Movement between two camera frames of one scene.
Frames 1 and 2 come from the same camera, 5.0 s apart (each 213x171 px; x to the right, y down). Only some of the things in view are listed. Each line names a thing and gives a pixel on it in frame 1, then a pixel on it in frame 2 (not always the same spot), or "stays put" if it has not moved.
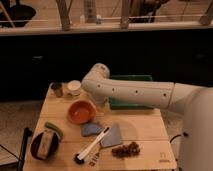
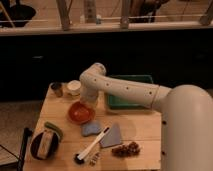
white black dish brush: (79, 158) stays put
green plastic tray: (121, 104) stays put
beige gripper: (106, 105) to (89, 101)
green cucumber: (53, 126) stays put
